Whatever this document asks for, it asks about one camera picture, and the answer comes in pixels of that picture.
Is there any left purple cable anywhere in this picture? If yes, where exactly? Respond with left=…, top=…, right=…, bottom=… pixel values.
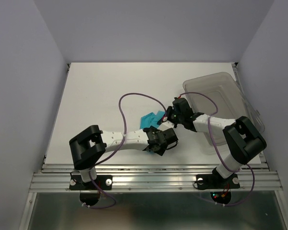
left=87, top=92, right=168, bottom=209

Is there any purple cable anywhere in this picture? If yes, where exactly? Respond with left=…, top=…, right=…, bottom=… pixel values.
left=87, top=92, right=168, bottom=209
left=177, top=92, right=256, bottom=208

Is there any turquoise t shirt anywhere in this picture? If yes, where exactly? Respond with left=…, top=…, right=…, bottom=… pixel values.
left=139, top=110, right=166, bottom=154

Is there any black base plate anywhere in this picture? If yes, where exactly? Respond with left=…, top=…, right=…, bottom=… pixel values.
left=193, top=173, right=240, bottom=190
left=69, top=174, right=113, bottom=191

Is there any clear plastic bin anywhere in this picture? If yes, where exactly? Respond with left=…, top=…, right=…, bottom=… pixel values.
left=182, top=71, right=266, bottom=147

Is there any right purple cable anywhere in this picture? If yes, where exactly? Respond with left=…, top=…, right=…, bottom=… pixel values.
left=177, top=92, right=256, bottom=208

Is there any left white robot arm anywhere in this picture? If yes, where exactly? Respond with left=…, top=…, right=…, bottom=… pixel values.
left=69, top=125, right=178, bottom=189

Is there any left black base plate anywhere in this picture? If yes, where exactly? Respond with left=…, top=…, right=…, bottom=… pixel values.
left=69, top=174, right=113, bottom=191

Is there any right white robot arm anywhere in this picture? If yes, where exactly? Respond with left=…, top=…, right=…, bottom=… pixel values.
left=162, top=97, right=267, bottom=187

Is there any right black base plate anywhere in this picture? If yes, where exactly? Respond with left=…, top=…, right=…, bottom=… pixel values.
left=193, top=173, right=240, bottom=190

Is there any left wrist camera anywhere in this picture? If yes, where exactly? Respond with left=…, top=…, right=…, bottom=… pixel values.
left=158, top=117, right=175, bottom=131

